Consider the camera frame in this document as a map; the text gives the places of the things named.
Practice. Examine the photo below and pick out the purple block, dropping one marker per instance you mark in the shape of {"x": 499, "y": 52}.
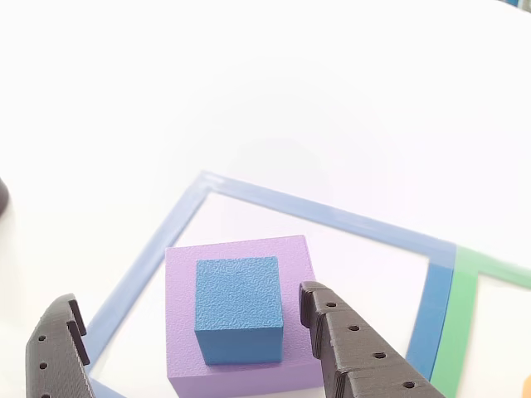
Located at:
{"x": 180, "y": 315}

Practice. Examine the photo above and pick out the small blue cube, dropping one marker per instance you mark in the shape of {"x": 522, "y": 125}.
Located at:
{"x": 236, "y": 294}

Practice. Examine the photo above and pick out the orange block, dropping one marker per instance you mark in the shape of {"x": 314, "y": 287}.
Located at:
{"x": 527, "y": 389}

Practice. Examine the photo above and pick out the blue tape square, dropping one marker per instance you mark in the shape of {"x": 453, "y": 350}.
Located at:
{"x": 431, "y": 315}

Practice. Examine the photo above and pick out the green tape square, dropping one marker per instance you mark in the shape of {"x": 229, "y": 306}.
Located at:
{"x": 456, "y": 323}

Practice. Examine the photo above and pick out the black camera tripod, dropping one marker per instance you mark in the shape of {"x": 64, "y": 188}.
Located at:
{"x": 3, "y": 199}

